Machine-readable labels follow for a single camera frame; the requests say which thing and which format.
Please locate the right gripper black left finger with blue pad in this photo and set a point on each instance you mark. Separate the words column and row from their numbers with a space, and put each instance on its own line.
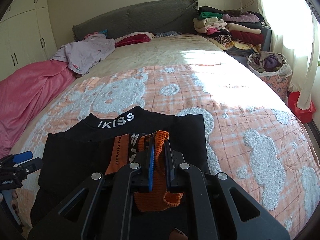
column 143, row 165

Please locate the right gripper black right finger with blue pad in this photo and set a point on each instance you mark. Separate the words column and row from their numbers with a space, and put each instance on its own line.
column 175, row 168

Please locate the black orange knit sweater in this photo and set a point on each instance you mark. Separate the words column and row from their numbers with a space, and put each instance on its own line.
column 106, row 145

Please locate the pile of folded clothes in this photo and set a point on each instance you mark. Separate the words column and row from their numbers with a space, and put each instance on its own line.
column 221, row 27

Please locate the left hand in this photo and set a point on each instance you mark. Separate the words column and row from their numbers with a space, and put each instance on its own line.
column 13, row 200

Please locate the pink blanket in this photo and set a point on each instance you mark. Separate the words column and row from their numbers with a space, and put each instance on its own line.
column 25, row 93

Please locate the peach patterned bed quilt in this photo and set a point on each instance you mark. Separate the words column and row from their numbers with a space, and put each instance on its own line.
column 250, row 133

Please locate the lilac pyjama garment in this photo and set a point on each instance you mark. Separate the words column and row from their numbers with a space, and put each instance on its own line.
column 81, row 56

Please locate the white wardrobe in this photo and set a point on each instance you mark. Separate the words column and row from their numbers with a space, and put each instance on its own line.
column 26, row 35

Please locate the red pillow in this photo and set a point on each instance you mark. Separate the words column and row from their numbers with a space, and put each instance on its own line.
column 133, row 38

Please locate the floral laundry basket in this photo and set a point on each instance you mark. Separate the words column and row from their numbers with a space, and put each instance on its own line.
column 273, row 69

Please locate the grey padded headboard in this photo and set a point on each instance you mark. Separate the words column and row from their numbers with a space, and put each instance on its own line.
column 153, row 17

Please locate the grey bedside cabinet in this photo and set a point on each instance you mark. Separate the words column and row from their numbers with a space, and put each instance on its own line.
column 238, row 48

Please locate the cream curtain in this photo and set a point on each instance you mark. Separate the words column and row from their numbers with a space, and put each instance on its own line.
column 295, row 31

